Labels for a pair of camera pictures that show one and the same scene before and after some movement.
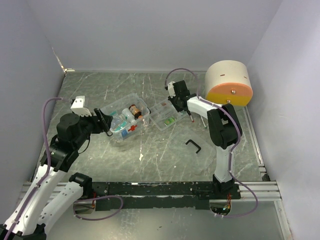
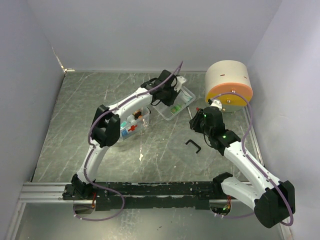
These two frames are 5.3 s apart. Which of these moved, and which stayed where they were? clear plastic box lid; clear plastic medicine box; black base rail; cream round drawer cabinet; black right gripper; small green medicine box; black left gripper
Moved: small green medicine box; black right gripper; black left gripper
Stayed: clear plastic box lid; black base rail; cream round drawer cabinet; clear plastic medicine box
